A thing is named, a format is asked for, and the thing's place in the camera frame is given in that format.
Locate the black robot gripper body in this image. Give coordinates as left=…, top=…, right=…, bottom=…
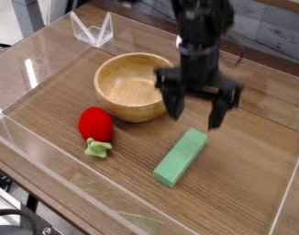
left=155, top=49, right=244, bottom=109

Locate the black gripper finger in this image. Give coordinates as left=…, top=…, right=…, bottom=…
left=208, top=94, right=231, bottom=129
left=160, top=83, right=186, bottom=120

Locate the light brown wooden bowl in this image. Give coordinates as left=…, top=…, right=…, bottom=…
left=95, top=52, right=172, bottom=122

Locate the green rectangular block stick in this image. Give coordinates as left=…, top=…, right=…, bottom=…
left=153, top=129, right=208, bottom=187

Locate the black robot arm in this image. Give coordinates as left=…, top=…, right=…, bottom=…
left=155, top=0, right=244, bottom=129

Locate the red plush strawberry toy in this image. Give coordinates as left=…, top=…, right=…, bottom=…
left=79, top=106, right=113, bottom=158

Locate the grey cabinet leg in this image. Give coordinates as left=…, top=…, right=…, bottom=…
left=11, top=0, right=44, bottom=38

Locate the clear acrylic enclosure wall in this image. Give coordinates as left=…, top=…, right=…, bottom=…
left=0, top=7, right=299, bottom=235

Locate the black table clamp mount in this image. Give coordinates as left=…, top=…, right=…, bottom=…
left=20, top=205, right=63, bottom=235

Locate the black cable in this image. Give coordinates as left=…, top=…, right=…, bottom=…
left=0, top=208, right=35, bottom=235

